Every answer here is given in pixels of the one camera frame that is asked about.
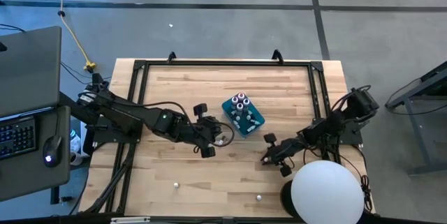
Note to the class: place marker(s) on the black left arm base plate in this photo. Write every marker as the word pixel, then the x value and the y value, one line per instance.
pixel 115 139

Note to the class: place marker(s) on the teal plastic bin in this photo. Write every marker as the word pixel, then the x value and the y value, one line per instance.
pixel 227 109

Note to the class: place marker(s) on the black desk stand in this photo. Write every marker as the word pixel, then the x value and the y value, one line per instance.
pixel 54 196

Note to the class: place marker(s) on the white mug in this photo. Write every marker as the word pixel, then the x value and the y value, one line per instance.
pixel 74 159

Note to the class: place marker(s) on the grey metal side table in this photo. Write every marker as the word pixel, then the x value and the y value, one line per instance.
pixel 417 136

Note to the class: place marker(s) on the blue-capped food coloring bottle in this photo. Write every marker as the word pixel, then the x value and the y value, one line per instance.
pixel 246 102

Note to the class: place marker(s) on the black metal table frame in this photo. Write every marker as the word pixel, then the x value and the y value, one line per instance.
pixel 227 63

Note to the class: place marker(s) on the white strip bracket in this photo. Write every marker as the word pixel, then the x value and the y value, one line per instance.
pixel 130 220

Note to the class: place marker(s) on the black table clamp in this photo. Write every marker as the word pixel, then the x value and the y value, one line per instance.
pixel 171 57
pixel 278 56

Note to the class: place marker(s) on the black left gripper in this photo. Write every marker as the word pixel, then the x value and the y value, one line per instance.
pixel 200 131

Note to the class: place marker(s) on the black computer mouse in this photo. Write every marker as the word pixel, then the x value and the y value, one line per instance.
pixel 52 150

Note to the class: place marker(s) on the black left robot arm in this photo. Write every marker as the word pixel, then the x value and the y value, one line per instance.
pixel 129 110

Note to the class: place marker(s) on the black backlit keyboard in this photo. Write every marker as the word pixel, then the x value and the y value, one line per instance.
pixel 17 136

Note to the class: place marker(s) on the black globe base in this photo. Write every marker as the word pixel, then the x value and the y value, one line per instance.
pixel 285 199

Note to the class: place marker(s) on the clear water bottle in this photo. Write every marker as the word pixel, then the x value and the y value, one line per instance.
pixel 75 142

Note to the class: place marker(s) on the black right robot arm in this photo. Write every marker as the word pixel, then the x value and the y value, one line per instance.
pixel 361 102

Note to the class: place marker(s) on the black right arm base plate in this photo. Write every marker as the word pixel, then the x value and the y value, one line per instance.
pixel 352 137

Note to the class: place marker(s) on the red-capped food coloring bottle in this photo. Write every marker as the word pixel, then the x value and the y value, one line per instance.
pixel 241 95

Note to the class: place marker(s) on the white round globe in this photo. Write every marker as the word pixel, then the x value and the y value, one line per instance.
pixel 326 192

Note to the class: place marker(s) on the grey raised desk top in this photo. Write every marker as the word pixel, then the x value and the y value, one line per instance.
pixel 28 70

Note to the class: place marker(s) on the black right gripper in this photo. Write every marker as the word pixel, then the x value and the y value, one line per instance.
pixel 291 147

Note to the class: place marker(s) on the grey lower desk top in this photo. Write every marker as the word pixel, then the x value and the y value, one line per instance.
pixel 35 182

